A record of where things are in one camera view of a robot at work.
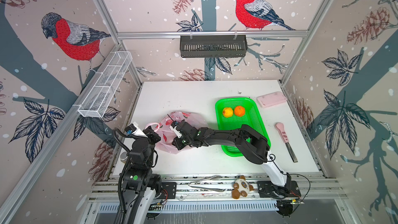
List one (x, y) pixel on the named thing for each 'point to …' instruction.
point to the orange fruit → (239, 111)
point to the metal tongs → (214, 177)
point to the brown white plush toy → (241, 187)
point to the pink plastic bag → (167, 134)
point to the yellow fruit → (227, 112)
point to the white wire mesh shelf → (103, 85)
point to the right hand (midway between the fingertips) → (172, 144)
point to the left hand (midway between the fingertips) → (149, 124)
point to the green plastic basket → (233, 112)
